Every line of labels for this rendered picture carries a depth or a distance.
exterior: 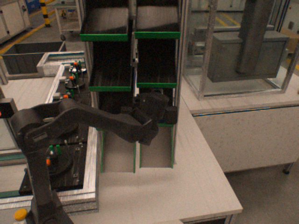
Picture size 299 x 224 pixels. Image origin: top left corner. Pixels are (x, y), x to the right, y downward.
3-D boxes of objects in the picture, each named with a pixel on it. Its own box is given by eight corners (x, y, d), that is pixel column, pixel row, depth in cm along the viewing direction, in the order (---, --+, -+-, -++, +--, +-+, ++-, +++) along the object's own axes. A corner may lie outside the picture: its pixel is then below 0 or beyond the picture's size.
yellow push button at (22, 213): (26, 220, 77) (24, 218, 76) (13, 222, 76) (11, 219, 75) (29, 210, 80) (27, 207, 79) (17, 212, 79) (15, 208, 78)
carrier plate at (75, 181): (83, 187, 89) (82, 184, 87) (19, 195, 85) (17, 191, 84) (87, 146, 108) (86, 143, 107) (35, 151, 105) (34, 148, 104)
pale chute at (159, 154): (171, 167, 92) (173, 168, 88) (139, 167, 92) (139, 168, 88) (171, 101, 98) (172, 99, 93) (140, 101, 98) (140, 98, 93)
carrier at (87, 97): (90, 115, 130) (87, 97, 123) (46, 119, 126) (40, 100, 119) (92, 95, 149) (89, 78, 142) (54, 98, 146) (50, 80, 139)
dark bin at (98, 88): (130, 92, 72) (128, 77, 65) (89, 91, 72) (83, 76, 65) (134, 32, 86) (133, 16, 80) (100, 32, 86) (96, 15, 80)
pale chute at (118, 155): (135, 172, 90) (134, 173, 86) (103, 171, 90) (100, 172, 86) (137, 104, 96) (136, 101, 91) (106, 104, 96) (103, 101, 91)
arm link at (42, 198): (14, 129, 38) (52, 120, 42) (6, 110, 43) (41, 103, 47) (39, 238, 54) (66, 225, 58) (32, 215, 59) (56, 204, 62)
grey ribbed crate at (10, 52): (64, 71, 262) (60, 52, 249) (7, 75, 253) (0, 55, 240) (68, 58, 296) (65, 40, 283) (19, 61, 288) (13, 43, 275)
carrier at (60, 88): (92, 94, 150) (89, 77, 143) (54, 97, 146) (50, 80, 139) (94, 79, 169) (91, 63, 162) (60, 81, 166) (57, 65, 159)
